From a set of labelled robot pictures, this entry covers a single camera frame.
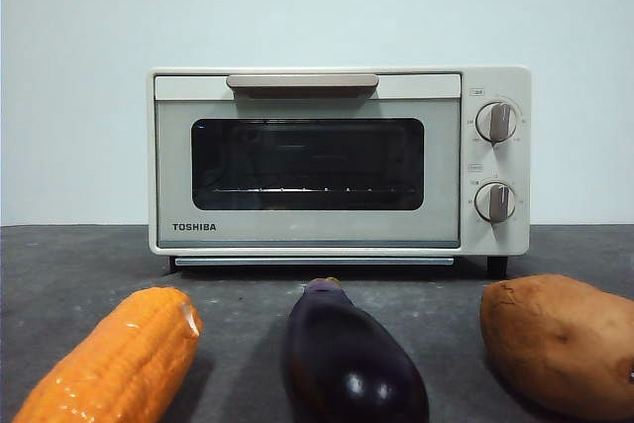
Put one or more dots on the large beige oven knob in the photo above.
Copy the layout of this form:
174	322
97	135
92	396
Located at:
497	122

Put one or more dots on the orange corn cob in wrap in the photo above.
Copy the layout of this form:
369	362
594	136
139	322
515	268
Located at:
119	358

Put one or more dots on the dark purple eggplant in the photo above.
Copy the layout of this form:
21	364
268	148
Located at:
347	353

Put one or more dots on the small beige oven knob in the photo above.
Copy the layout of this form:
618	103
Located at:
495	202

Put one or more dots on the brown sweet potato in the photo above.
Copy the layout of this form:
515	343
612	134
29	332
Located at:
555	339

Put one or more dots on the cream Toshiba toaster oven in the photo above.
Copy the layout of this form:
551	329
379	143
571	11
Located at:
495	81

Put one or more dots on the metal oven crumb tray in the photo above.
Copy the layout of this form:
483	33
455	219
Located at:
312	261

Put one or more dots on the black oven foot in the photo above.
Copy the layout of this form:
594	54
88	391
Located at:
496	267

